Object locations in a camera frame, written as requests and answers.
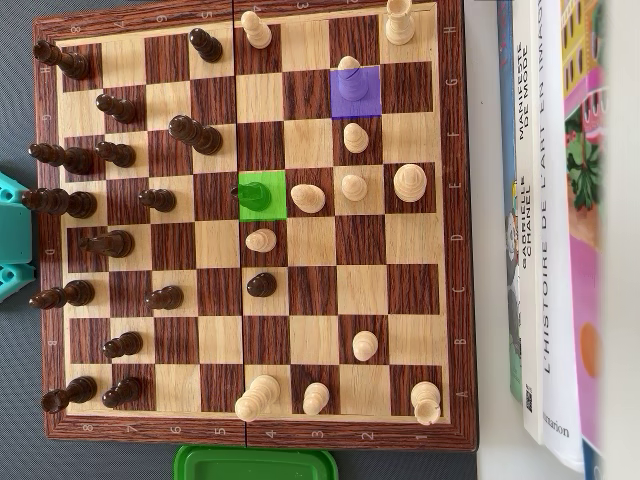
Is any wooden chessboard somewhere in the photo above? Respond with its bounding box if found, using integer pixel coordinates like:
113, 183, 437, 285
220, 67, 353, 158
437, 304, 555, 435
31, 0, 479, 454

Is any light wooden pawn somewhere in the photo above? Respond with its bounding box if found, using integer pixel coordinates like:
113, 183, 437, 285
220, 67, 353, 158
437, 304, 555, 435
343, 122, 371, 155
351, 329, 380, 363
240, 10, 273, 50
301, 381, 332, 417
244, 227, 278, 253
340, 172, 369, 203

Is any dark wooden pawn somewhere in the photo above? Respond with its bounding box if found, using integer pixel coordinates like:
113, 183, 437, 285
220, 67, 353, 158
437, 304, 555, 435
188, 27, 224, 64
246, 272, 278, 300
138, 188, 177, 213
144, 285, 185, 312
95, 92, 138, 125
95, 140, 137, 169
101, 330, 144, 360
101, 376, 143, 409

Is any light wooden king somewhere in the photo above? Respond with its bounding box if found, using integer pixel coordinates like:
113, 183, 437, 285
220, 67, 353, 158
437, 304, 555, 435
392, 163, 428, 204

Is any dark wooden queen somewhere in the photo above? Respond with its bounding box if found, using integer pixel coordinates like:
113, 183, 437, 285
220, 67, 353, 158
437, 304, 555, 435
167, 114, 224, 156

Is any light wooden queen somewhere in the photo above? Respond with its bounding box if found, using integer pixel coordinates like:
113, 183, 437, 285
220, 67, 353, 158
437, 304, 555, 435
234, 374, 282, 423

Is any light wooden rook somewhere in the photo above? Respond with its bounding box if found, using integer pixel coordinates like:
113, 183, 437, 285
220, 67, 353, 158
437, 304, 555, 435
410, 380, 443, 428
385, 0, 417, 48

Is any white Gabrielle Chanel book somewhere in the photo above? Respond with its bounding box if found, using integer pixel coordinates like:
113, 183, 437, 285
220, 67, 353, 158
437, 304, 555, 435
513, 0, 547, 447

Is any blue illustrated book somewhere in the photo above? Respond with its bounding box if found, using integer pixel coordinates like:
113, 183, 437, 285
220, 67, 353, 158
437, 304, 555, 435
497, 0, 525, 401

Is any green plastic container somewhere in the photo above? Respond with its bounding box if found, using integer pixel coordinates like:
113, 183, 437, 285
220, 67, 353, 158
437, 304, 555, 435
173, 443, 339, 480

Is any white art history book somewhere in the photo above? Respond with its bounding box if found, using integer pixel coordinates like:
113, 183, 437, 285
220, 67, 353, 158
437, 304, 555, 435
528, 0, 587, 474

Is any dark wooden king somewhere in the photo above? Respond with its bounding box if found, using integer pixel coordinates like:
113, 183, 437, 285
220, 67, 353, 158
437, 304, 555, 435
21, 187, 98, 220

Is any dark wooden bishop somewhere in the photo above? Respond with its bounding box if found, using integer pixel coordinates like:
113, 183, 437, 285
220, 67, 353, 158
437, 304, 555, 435
29, 279, 96, 311
28, 142, 95, 176

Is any pink illustrated book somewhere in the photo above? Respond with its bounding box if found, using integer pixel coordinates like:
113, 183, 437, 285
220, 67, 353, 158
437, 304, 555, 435
559, 0, 609, 480

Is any dark wooden rook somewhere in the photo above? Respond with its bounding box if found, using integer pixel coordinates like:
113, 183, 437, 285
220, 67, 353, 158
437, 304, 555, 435
40, 375, 99, 414
32, 38, 92, 81

